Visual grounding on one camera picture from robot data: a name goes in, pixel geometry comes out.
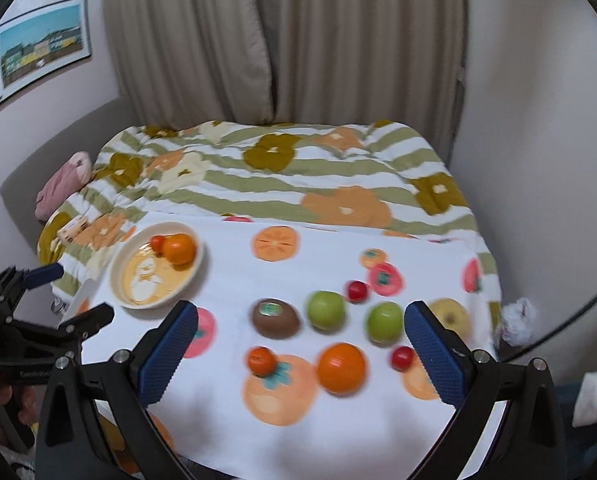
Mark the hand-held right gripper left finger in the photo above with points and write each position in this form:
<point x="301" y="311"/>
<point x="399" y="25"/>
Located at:
<point x="171" y="352"/>

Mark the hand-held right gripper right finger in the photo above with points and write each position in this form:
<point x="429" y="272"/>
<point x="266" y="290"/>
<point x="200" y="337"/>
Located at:
<point x="436" y="355"/>

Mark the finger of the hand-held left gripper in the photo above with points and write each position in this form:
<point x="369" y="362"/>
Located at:
<point x="43" y="274"/>
<point x="91" y="317"/>

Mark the red cherry tomato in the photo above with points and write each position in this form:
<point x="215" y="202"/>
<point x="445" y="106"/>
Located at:
<point x="357" y="291"/>
<point x="402" y="358"/>
<point x="157" y="243"/>

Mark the yellow apple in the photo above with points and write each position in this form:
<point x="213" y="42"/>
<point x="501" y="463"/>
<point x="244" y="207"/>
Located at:
<point x="452" y="316"/>

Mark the green apple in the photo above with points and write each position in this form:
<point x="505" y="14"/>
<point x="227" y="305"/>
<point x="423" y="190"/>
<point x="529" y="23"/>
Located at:
<point x="326" y="311"/>
<point x="386" y="324"/>

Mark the cream printed bowl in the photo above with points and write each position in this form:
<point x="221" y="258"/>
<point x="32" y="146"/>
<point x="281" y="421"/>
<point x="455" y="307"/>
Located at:
<point x="151" y="280"/>

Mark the small orange tomato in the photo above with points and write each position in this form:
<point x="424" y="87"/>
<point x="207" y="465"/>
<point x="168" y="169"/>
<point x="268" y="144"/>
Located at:
<point x="262" y="361"/>

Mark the large orange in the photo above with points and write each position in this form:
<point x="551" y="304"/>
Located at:
<point x="342" y="367"/>

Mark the brown kiwi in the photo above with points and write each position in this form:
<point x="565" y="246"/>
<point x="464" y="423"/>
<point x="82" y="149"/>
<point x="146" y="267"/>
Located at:
<point x="276" y="320"/>

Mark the person's left hand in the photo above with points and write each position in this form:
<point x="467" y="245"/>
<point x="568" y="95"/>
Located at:
<point x="26" y="406"/>

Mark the crumpled white plastic wrap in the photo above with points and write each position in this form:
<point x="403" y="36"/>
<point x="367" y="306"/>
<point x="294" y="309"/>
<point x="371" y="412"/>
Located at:
<point x="517" y="321"/>

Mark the grey sofa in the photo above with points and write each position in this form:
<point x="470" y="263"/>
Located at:
<point x="53" y="160"/>

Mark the white fruit-print cloth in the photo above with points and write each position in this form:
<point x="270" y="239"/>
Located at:
<point x="298" y="270"/>

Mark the striped floral blanket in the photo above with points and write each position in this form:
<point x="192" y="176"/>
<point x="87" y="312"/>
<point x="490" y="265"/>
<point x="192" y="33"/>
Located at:
<point x="298" y="175"/>

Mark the beige curtain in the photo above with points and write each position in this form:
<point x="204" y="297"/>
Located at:
<point x="188" y="35"/>
<point x="368" y="40"/>

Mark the framed wall poster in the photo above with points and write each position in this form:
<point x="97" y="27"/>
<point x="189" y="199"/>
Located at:
<point x="41" y="47"/>

